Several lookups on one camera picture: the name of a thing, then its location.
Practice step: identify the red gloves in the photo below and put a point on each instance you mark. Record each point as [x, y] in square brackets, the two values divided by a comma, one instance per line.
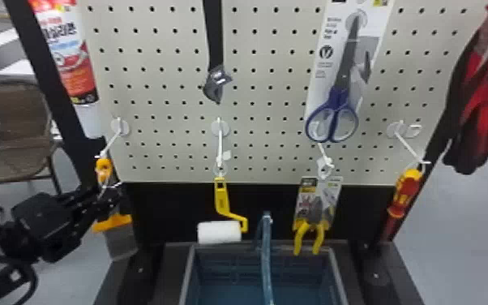
[484, 106]

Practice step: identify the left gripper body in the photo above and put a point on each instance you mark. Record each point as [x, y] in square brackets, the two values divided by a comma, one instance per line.
[63, 238]

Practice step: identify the red yellow screwdriver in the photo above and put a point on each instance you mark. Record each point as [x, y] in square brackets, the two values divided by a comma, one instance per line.
[403, 193]

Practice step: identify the brown mesh chair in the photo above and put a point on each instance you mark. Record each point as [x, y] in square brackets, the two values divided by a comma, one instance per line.
[12, 123]

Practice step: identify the yellow paint brush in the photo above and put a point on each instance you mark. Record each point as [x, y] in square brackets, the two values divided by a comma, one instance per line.
[114, 222]

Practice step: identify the blue basket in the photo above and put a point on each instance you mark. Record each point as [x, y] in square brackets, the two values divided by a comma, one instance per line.
[265, 272]

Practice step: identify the yellow paint roller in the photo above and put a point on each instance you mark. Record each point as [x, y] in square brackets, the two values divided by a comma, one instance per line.
[219, 232]

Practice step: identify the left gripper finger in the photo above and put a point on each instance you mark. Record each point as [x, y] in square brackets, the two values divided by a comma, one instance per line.
[88, 195]
[105, 209]

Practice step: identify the black wrench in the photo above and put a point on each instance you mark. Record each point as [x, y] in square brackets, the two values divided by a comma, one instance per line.
[214, 38]

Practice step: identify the yellow pliers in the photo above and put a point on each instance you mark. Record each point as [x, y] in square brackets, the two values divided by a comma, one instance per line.
[314, 204]

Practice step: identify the white pegboard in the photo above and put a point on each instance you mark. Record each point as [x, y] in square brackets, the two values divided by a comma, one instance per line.
[269, 140]

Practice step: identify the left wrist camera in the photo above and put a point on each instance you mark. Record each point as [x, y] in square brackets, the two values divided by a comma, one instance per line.
[35, 213]

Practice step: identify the blue scissors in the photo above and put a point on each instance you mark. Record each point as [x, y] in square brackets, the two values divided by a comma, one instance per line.
[339, 98]

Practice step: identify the white red sealant tube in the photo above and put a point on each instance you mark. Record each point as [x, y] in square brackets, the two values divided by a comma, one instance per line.
[71, 55]

